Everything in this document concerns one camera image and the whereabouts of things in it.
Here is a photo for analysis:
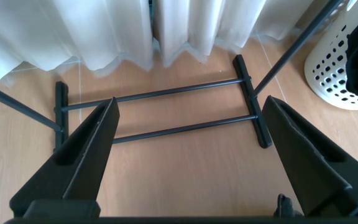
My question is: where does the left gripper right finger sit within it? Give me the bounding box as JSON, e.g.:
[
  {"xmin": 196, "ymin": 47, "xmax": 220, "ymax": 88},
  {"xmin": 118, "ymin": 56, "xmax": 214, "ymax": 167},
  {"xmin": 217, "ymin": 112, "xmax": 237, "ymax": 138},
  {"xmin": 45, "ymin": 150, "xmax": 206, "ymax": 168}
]
[{"xmin": 262, "ymin": 95, "xmax": 358, "ymax": 218}]

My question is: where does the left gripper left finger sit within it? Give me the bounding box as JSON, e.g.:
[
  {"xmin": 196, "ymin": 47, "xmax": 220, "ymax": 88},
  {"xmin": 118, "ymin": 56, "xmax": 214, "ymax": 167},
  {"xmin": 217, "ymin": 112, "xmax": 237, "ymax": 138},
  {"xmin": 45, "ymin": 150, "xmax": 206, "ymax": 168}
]
[{"xmin": 9, "ymin": 97, "xmax": 121, "ymax": 218}]

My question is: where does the white laundry basket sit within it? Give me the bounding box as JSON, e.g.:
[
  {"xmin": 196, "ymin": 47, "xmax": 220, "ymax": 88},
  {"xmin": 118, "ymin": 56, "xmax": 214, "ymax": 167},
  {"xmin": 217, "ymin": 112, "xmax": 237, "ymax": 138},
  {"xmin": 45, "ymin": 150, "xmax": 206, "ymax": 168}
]
[{"xmin": 304, "ymin": 0, "xmax": 358, "ymax": 111}]

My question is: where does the black clothes rack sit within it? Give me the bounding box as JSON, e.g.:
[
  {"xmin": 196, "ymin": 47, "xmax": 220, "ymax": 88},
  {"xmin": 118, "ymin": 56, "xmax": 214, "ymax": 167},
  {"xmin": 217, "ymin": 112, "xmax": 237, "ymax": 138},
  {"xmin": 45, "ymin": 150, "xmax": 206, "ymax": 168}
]
[{"xmin": 0, "ymin": 0, "xmax": 344, "ymax": 153}]

